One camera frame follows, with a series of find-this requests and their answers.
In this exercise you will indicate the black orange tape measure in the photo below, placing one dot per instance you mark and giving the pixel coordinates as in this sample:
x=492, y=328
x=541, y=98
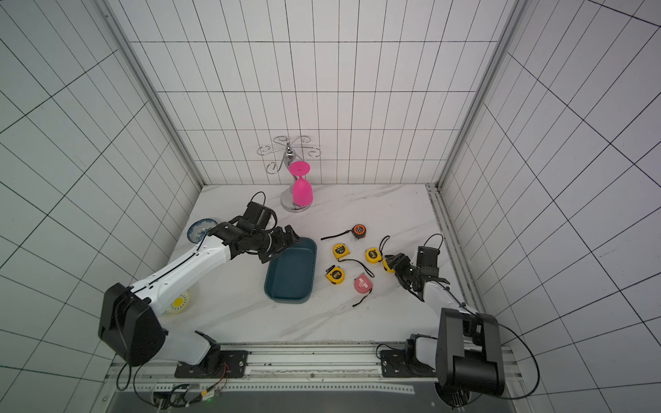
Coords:
x=358, y=231

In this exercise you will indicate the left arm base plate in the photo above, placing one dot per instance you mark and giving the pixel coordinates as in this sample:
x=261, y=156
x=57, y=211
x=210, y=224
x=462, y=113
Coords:
x=218, y=363

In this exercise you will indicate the dark teal storage box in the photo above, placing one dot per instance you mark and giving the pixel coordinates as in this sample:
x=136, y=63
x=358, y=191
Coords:
x=290, y=276

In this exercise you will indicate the aluminium mounting rail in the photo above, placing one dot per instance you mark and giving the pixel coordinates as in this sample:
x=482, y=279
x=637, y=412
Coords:
x=304, y=377

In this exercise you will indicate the pink tape measure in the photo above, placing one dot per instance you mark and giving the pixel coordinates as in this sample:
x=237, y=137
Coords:
x=364, y=287

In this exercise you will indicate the left electronics board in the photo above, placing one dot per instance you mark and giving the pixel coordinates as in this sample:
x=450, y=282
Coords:
x=181, y=397

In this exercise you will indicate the right electronics board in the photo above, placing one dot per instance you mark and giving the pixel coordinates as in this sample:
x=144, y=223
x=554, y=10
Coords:
x=453, y=397

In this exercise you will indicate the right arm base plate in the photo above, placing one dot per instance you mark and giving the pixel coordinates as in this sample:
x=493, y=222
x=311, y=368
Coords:
x=395, y=364

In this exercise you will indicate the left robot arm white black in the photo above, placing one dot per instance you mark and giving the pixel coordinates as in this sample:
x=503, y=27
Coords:
x=129, y=322

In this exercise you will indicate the blue white patterned bowl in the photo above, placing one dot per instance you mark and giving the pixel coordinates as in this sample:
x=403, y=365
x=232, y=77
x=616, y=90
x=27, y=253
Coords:
x=198, y=230

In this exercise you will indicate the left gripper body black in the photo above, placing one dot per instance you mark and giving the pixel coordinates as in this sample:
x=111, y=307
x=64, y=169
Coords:
x=267, y=243

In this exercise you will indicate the silver glass holder stand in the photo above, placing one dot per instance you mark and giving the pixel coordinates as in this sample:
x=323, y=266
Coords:
x=291, y=151

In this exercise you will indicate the yellow green patterned plate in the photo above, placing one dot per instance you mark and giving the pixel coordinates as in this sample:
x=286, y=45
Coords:
x=179, y=304

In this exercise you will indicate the pink plastic wine glass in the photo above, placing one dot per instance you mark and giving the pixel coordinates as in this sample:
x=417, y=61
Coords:
x=302, y=190

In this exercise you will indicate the electronics board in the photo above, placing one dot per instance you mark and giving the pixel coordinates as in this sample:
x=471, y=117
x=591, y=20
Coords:
x=453, y=397
x=181, y=397

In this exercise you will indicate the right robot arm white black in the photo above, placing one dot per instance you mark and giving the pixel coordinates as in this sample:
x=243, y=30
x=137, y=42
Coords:
x=465, y=354

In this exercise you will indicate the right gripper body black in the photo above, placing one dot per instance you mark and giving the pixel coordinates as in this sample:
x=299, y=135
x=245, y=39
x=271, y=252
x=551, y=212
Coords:
x=401, y=265

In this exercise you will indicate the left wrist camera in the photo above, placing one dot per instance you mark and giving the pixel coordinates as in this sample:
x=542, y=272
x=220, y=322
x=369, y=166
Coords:
x=260, y=216

